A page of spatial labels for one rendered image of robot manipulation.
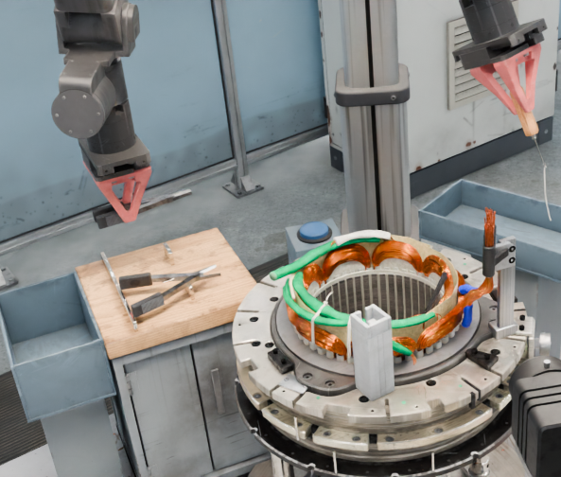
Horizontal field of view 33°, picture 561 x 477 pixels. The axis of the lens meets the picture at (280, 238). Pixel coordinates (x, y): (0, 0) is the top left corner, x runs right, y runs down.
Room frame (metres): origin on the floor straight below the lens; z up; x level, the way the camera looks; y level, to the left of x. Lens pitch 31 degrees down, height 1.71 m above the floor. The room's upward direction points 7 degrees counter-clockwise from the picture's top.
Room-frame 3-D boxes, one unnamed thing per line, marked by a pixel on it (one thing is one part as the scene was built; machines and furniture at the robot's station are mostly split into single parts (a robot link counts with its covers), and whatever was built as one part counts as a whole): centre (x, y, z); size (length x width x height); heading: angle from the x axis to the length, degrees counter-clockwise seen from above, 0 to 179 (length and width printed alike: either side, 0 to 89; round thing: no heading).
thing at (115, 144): (1.04, 0.19, 1.27); 0.10 x 0.07 x 0.07; 20
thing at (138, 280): (0.99, 0.18, 1.09); 0.04 x 0.01 x 0.02; 93
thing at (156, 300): (0.93, 0.16, 1.09); 0.04 x 0.01 x 0.02; 123
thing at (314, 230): (1.14, -0.05, 1.04); 0.04 x 0.04 x 0.01
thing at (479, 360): (0.75, -0.19, 1.10); 0.03 x 0.02 x 0.01; 44
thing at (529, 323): (0.79, -0.25, 1.07); 0.04 x 0.02 x 0.05; 162
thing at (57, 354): (0.97, 0.30, 0.92); 0.17 x 0.11 x 0.28; 18
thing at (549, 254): (1.07, -0.32, 0.92); 0.25 x 0.11 x 0.28; 46
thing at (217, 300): (1.02, 0.15, 1.05); 0.20 x 0.19 x 0.02; 108
